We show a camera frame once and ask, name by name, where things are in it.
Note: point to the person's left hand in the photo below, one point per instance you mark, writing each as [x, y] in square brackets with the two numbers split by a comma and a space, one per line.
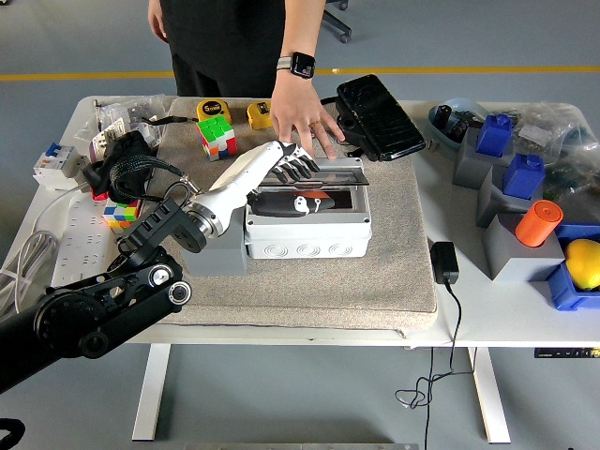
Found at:
[295, 108]

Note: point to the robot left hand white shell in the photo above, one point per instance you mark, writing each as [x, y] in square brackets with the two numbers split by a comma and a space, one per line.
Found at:
[234, 180]

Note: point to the person's right hand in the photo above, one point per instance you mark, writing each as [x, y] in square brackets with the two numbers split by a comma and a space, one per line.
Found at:
[158, 19]

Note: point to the orange cylinder battery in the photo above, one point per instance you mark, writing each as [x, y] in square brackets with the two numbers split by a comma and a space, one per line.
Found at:
[536, 225]
[309, 194]

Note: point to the transparent hinged box lid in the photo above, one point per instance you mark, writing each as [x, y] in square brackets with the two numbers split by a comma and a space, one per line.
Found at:
[337, 175]

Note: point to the person's left forearm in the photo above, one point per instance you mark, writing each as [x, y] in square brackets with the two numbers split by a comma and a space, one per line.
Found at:
[307, 25]

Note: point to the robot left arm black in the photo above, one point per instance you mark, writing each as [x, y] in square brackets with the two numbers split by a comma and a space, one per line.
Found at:
[94, 309]

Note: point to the grey battery holder block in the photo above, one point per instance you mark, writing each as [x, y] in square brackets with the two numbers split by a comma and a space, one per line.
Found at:
[469, 164]
[225, 262]
[515, 262]
[490, 206]

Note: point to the grey plastic junction box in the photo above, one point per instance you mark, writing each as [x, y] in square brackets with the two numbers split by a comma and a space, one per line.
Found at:
[319, 239]

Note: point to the blue block battery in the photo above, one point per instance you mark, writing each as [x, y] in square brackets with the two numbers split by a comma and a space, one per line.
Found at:
[522, 178]
[494, 138]

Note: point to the yellow square tape measure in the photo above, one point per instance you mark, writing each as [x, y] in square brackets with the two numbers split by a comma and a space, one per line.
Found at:
[258, 115]

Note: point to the black smartwatch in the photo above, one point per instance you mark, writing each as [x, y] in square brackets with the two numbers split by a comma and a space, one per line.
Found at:
[302, 64]

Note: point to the large Rubik's cube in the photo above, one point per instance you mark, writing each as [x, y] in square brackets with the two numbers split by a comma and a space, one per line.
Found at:
[215, 133]

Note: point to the person's torso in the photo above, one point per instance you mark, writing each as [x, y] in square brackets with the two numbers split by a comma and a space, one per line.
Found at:
[225, 47]

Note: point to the yellow round tape measure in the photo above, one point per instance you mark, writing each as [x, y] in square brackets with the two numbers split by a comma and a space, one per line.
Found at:
[212, 110]

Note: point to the clear plastic bags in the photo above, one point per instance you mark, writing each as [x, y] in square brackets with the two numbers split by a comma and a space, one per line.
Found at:
[576, 154]
[117, 112]

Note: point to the black cloth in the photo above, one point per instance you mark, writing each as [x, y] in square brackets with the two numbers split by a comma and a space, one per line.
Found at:
[124, 143]

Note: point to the small Rubik's cube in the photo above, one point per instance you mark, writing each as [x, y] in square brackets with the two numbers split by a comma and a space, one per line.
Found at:
[121, 215]

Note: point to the grey-brown mat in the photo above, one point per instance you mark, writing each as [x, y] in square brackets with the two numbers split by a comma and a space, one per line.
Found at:
[328, 290]

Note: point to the black capacitor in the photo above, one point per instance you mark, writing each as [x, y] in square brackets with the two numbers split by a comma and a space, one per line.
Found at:
[460, 129]
[442, 116]

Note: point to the white power strip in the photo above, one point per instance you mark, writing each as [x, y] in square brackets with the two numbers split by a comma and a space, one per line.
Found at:
[75, 244]

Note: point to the light blue bowl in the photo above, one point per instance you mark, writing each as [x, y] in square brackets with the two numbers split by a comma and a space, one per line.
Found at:
[471, 107]

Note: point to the white circuit breaker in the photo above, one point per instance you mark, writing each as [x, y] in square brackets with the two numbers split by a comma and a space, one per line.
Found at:
[54, 164]

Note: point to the black power adapter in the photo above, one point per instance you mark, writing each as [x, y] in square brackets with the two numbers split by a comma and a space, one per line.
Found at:
[444, 260]

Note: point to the white table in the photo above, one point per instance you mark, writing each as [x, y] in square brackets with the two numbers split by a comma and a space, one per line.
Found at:
[492, 319]

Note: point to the yellow lemon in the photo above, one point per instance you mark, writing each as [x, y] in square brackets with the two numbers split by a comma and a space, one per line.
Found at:
[583, 265]

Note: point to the blue plastic bin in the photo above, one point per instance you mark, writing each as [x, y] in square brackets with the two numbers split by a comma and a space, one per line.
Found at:
[567, 293]

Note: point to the black table control panel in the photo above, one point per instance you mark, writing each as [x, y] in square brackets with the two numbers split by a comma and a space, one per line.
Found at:
[562, 352]

